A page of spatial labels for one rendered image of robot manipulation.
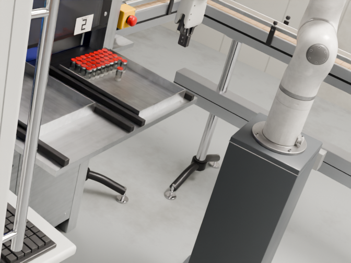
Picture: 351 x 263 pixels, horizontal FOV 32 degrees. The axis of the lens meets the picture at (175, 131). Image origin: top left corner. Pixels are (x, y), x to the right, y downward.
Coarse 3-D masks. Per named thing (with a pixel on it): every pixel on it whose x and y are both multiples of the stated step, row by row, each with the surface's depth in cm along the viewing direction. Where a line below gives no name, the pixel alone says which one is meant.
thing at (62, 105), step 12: (24, 72) 199; (24, 84) 192; (48, 84) 195; (60, 84) 192; (24, 96) 186; (48, 96) 190; (60, 96) 192; (72, 96) 191; (84, 96) 188; (24, 108) 181; (48, 108) 184; (60, 108) 185; (72, 108) 187; (84, 108) 183; (24, 120) 175; (48, 120) 178; (60, 120) 175; (72, 120) 181; (48, 132) 173
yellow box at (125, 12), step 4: (124, 4) 230; (124, 8) 226; (128, 8) 227; (132, 8) 228; (120, 12) 225; (124, 12) 224; (128, 12) 226; (132, 12) 228; (120, 16) 225; (124, 16) 225; (128, 16) 227; (120, 20) 226; (124, 20) 226; (120, 24) 227; (124, 24) 227; (120, 28) 227
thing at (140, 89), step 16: (128, 64) 219; (80, 80) 199; (96, 80) 206; (112, 80) 209; (128, 80) 212; (144, 80) 214; (160, 80) 213; (112, 96) 193; (128, 96) 202; (144, 96) 205; (160, 96) 207; (176, 96) 205; (144, 112) 192
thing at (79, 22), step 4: (88, 16) 208; (92, 16) 210; (76, 20) 203; (80, 20) 205; (88, 20) 209; (76, 24) 204; (80, 24) 206; (88, 24) 210; (76, 28) 205; (80, 28) 207; (88, 28) 211; (76, 32) 206; (80, 32) 208
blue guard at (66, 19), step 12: (36, 0) 183; (60, 0) 192; (72, 0) 197; (84, 0) 202; (96, 0) 207; (60, 12) 195; (72, 12) 200; (84, 12) 205; (96, 12) 211; (36, 24) 188; (60, 24) 198; (72, 24) 203; (96, 24) 214; (36, 36) 191; (60, 36) 201
